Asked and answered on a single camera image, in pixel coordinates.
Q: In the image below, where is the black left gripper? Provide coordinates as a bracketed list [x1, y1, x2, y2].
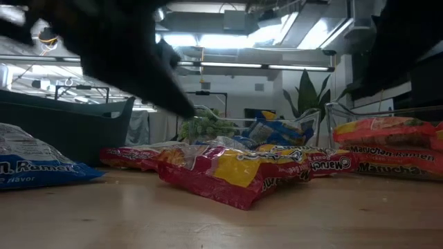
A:
[0, 0, 195, 118]

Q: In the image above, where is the red Maruchan ramen packet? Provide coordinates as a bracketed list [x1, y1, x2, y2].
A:
[157, 145, 312, 212]
[255, 144, 359, 178]
[99, 140, 190, 172]

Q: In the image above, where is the dark teal plastic bin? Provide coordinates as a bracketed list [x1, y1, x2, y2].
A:
[0, 89, 136, 167]

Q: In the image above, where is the blue Maruchan ramen packet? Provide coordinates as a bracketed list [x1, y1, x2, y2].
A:
[0, 122, 106, 191]
[241, 119, 315, 147]
[253, 109, 288, 122]

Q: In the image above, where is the black metal stand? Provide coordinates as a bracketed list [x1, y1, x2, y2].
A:
[186, 90, 228, 118]
[54, 84, 111, 104]

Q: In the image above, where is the grey hanging cloth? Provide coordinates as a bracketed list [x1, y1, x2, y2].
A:
[125, 110, 150, 146]

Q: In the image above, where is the round green succulent plant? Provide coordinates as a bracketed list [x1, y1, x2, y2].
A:
[179, 109, 240, 143]

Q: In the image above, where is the long ceiling light strip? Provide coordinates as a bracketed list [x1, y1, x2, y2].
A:
[176, 61, 336, 73]

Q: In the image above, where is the aloe plant in white pot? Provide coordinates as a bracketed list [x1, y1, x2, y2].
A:
[282, 68, 352, 122]

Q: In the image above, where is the clear plastic container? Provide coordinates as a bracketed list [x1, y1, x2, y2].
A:
[188, 102, 321, 148]
[324, 101, 443, 149]

